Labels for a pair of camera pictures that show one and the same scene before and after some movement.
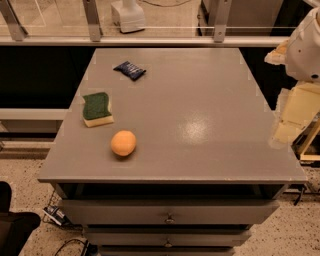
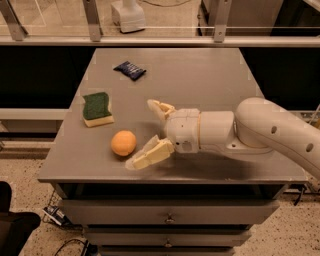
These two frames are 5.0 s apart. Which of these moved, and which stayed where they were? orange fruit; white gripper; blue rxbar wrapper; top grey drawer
Moved: white gripper
Stayed: top grey drawer; orange fruit; blue rxbar wrapper
